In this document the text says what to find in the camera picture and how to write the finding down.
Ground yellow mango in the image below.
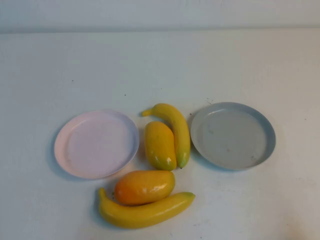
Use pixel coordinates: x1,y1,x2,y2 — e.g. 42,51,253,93
144,121,177,172

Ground orange mango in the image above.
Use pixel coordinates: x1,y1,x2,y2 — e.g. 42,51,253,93
114,169,176,207

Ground pink round plate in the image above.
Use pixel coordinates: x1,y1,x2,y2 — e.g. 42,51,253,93
54,109,140,180

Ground grey-blue round plate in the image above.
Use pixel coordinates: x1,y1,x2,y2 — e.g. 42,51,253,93
190,101,277,171

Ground short curved yellow banana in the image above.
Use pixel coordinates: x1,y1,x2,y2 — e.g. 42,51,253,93
141,102,191,169

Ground long yellow banana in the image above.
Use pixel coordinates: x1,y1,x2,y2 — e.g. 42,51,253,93
98,187,196,230

